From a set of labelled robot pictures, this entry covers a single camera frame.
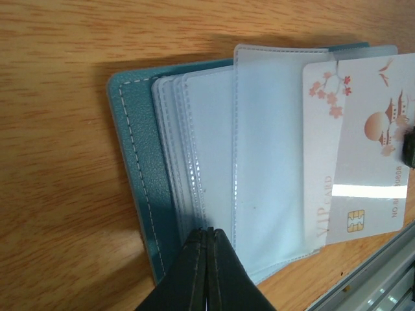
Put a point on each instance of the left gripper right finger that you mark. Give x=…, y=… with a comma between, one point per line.
x=229, y=286

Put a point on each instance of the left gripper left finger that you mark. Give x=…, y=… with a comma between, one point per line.
x=183, y=287

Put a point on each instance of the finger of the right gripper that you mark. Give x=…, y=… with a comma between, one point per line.
x=408, y=151

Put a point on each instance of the blue card holder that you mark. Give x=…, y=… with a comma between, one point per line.
x=174, y=127

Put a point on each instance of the front aluminium rail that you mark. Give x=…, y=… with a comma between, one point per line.
x=383, y=282

